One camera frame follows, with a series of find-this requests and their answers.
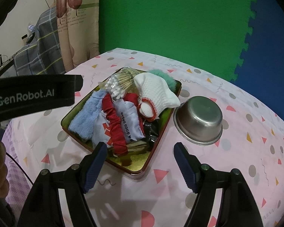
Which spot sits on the small white and blue object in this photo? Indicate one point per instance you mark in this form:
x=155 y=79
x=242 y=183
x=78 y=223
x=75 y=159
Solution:
x=30 y=28

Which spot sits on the red and gold tin box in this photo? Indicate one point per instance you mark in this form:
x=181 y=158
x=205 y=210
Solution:
x=137 y=163

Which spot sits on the clear cotton swab packet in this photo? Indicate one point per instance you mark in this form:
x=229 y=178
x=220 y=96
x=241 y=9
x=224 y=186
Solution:
x=118 y=85

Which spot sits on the pale grey printed sachet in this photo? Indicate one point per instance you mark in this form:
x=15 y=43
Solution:
x=130 y=120

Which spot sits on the stainless steel bowl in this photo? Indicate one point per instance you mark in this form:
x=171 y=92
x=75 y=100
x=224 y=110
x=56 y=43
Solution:
x=198 y=118

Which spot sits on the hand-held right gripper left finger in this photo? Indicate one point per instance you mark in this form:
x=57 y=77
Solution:
x=93 y=167

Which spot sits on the green foam mat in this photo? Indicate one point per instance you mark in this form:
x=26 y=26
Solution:
x=168 y=23

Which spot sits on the teal fluffy scrunchie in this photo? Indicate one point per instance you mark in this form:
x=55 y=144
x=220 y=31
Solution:
x=165 y=78

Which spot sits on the blue fuzzy sock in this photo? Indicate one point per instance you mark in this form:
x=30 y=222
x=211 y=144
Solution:
x=85 y=118

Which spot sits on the lavender checkered cloth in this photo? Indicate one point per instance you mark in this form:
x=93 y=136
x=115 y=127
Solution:
x=14 y=146

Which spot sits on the grey plaid cloth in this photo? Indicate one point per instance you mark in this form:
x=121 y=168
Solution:
x=42 y=52

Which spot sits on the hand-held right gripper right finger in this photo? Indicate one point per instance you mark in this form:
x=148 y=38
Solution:
x=185 y=167

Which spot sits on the dark blue cloth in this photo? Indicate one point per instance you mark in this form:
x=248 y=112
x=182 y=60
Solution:
x=0 y=212

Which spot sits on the white pouch red print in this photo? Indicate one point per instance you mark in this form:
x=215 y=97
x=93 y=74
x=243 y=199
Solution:
x=100 y=127

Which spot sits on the blue foam mat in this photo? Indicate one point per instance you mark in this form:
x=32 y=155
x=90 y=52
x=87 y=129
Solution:
x=269 y=63

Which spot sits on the beige printed curtain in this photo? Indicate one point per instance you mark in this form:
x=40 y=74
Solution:
x=80 y=40

